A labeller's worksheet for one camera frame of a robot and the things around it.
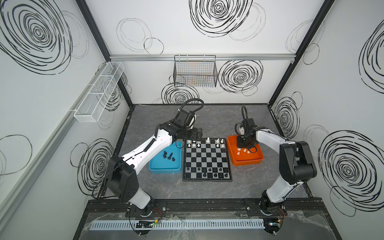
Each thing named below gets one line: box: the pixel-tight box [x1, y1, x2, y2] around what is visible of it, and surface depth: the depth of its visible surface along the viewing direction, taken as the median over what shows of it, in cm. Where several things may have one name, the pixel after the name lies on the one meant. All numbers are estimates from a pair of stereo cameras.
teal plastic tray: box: [148, 141, 182, 174], surface depth 91 cm
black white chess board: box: [182, 138, 233, 182], surface depth 91 cm
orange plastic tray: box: [227, 135, 264, 167], surface depth 93 cm
